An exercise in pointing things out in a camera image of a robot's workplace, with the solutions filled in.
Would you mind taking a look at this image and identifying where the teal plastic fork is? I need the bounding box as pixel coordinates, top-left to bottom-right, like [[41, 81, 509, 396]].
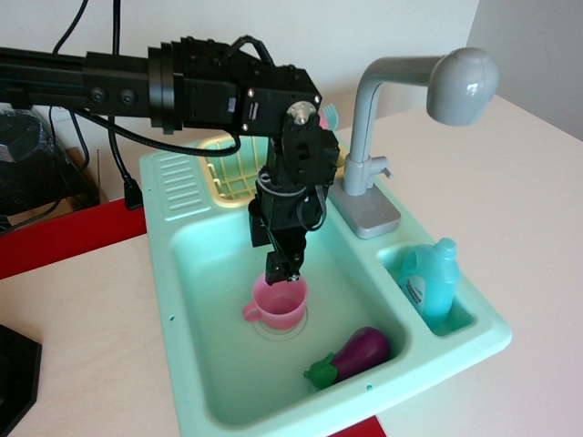
[[321, 104, 340, 131]]

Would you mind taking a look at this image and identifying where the yellow drying rack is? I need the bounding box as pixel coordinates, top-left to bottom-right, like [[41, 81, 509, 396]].
[[199, 137, 269, 208]]

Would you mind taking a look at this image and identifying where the pink plastic cup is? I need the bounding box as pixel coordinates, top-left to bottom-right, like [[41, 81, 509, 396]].
[[242, 274, 309, 330]]

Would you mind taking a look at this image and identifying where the grey toy faucet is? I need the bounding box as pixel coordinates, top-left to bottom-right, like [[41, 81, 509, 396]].
[[330, 47, 499, 239]]

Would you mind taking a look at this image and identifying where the red table edge strip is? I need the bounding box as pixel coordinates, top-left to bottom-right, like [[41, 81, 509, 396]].
[[1, 199, 147, 279]]

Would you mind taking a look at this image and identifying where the blue detergent bottle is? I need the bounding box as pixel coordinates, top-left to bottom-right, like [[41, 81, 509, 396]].
[[397, 238, 460, 329]]

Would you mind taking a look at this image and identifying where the black base at corner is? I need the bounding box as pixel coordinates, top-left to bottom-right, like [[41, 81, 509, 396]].
[[1, 325, 42, 436]]

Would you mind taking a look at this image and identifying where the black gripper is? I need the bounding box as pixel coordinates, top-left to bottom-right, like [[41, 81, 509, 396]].
[[248, 167, 327, 286]]

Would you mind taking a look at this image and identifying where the black cable with plug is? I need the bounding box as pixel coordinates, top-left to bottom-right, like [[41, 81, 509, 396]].
[[67, 108, 240, 211]]

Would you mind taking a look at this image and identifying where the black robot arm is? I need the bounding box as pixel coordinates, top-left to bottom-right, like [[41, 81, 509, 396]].
[[1, 36, 340, 284]]

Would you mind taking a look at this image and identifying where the black box at left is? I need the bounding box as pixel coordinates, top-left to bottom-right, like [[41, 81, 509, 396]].
[[1, 108, 98, 216]]

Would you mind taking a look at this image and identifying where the purple toy eggplant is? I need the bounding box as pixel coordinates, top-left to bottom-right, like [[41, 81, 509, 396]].
[[303, 327, 391, 390]]

